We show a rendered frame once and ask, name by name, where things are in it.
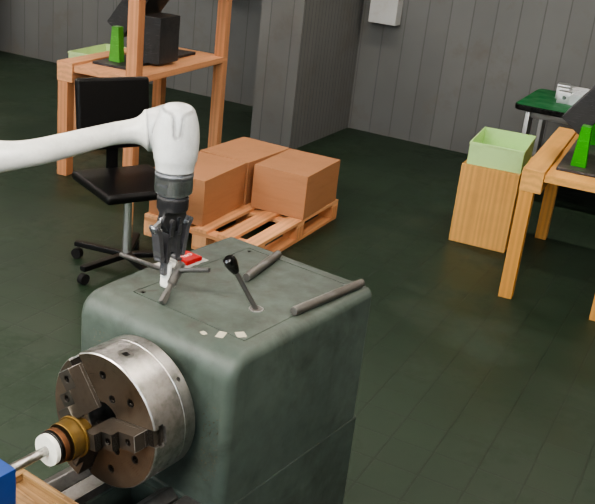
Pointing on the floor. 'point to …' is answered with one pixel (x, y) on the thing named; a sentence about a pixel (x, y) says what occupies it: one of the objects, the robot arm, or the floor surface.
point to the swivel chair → (110, 193)
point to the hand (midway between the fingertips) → (168, 273)
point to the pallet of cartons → (258, 194)
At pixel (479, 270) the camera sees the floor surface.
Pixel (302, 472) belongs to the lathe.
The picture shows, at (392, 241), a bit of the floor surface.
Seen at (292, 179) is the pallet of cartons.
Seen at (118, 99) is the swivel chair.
